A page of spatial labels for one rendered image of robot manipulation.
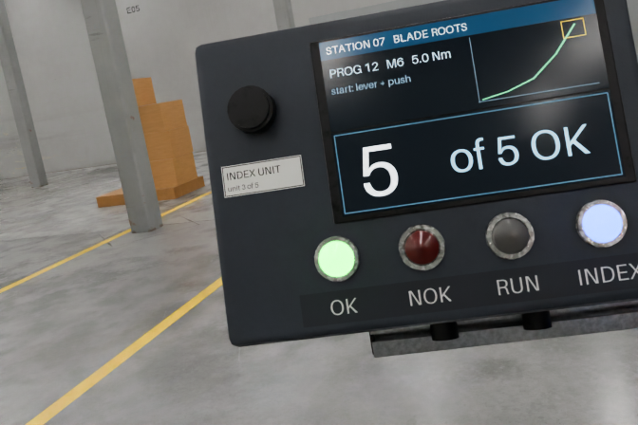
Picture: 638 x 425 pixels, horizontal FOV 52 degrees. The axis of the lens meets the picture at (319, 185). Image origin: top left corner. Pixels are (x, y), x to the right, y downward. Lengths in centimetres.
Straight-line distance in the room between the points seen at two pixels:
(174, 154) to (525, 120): 835
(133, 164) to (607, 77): 634
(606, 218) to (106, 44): 638
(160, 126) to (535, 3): 831
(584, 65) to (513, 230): 10
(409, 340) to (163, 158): 833
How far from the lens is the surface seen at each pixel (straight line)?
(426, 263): 38
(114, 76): 664
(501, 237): 38
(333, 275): 38
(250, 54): 41
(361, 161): 39
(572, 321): 48
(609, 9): 42
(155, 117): 868
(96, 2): 672
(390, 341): 47
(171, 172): 869
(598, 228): 39
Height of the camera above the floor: 122
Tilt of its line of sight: 9 degrees down
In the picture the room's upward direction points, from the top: 10 degrees counter-clockwise
